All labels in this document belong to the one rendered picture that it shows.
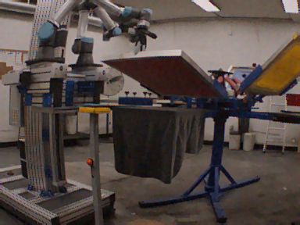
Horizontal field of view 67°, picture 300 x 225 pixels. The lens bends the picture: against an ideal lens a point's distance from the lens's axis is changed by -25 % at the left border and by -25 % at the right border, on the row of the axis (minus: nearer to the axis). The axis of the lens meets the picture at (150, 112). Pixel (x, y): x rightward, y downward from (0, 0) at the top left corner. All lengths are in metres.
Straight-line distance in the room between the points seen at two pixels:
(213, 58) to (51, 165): 5.13
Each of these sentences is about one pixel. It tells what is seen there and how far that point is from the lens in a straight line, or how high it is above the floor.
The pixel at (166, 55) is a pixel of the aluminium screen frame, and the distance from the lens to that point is 1.59.
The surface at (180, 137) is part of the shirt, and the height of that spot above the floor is 0.80.
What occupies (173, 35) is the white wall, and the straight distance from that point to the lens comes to 7.14.
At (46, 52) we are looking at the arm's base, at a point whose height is 1.30.
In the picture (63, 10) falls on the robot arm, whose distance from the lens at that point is 1.76.
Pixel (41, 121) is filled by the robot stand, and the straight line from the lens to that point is 2.05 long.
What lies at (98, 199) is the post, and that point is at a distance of 1.70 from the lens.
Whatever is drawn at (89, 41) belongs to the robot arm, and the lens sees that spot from 2.21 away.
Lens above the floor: 1.02
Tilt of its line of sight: 3 degrees down
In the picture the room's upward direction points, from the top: 2 degrees clockwise
